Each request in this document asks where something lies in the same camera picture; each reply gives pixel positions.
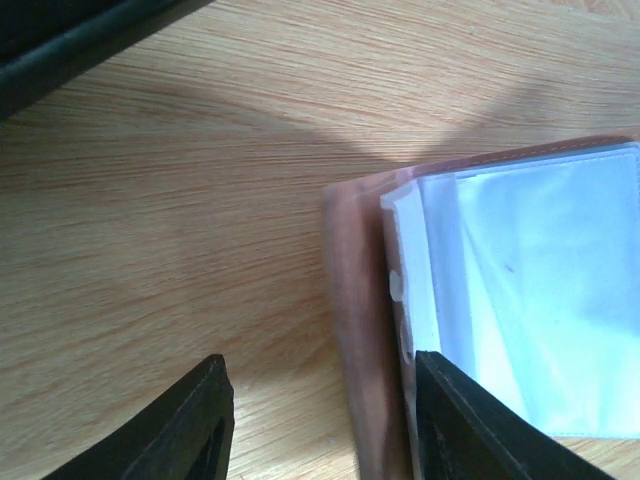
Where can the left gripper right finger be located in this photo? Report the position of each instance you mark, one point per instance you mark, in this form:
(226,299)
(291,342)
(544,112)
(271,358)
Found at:
(464,432)

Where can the black aluminium frame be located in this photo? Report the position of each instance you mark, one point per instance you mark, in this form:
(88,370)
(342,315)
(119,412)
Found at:
(45,44)

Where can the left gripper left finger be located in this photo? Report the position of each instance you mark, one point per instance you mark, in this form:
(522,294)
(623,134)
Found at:
(185,433)

